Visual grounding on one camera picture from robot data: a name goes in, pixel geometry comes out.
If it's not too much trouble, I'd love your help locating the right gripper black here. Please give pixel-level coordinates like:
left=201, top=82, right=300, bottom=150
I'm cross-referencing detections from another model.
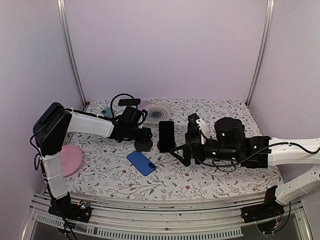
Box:
left=170, top=135, right=240, bottom=166

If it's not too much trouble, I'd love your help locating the black round folding stand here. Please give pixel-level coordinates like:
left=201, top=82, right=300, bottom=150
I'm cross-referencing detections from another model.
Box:
left=134, top=132, right=153, bottom=152

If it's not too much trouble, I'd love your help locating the blue phone face down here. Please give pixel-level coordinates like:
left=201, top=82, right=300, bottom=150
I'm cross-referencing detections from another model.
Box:
left=126, top=151, right=156, bottom=176

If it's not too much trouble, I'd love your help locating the small black phone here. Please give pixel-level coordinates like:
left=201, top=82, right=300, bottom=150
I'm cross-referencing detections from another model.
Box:
left=185, top=122, right=201, bottom=145

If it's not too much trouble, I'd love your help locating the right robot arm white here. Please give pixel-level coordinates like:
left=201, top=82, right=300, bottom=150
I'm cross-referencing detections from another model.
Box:
left=170, top=115, right=320, bottom=218

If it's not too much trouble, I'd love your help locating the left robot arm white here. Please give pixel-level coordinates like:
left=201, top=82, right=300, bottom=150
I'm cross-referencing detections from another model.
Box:
left=30, top=102, right=153, bottom=217

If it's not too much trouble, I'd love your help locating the teal phone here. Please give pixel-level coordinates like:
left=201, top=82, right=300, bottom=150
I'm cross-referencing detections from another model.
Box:
left=101, top=107, right=114, bottom=119

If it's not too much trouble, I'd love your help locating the pink phone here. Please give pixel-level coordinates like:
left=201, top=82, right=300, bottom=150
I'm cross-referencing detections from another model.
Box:
left=138, top=100, right=152, bottom=110

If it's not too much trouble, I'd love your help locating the white round dish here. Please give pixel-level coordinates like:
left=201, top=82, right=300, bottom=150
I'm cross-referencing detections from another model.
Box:
left=143, top=103, right=172, bottom=125

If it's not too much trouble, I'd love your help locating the floral table mat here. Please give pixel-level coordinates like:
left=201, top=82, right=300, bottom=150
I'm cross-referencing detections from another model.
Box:
left=65, top=99, right=283, bottom=201

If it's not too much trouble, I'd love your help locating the pink round object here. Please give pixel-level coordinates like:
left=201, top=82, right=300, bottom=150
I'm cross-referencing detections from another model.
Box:
left=60, top=145, right=83, bottom=177

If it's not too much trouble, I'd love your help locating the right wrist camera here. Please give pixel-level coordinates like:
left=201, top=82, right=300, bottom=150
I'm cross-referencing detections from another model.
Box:
left=187, top=113, right=213, bottom=145

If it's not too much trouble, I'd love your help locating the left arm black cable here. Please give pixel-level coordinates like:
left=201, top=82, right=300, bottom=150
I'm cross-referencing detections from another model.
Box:
left=109, top=93, right=147, bottom=126

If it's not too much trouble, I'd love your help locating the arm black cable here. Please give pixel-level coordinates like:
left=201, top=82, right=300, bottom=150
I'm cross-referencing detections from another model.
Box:
left=187, top=129, right=320, bottom=173
left=109, top=93, right=147, bottom=126

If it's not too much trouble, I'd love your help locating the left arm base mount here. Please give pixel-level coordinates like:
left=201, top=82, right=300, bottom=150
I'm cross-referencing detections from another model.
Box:
left=48, top=193, right=93, bottom=223

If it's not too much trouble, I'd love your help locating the front aluminium rail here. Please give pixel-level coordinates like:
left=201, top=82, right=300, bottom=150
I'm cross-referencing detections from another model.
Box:
left=21, top=192, right=315, bottom=240

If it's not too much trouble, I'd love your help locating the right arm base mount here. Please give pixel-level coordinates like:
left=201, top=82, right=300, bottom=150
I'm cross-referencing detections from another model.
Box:
left=241, top=185, right=285, bottom=223

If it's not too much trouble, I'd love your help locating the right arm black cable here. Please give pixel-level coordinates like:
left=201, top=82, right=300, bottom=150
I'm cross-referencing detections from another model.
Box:
left=187, top=129, right=320, bottom=173

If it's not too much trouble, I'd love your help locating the right aluminium frame post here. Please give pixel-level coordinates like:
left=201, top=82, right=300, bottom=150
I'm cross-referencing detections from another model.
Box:
left=245, top=0, right=275, bottom=109

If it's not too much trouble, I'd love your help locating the aluminium frame post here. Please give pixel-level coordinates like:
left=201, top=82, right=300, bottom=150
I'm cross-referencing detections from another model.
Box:
left=245, top=0, right=275, bottom=109
left=56, top=0, right=87, bottom=107

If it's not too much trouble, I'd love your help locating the left aluminium frame post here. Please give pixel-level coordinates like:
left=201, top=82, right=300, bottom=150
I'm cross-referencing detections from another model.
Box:
left=56, top=0, right=87, bottom=107

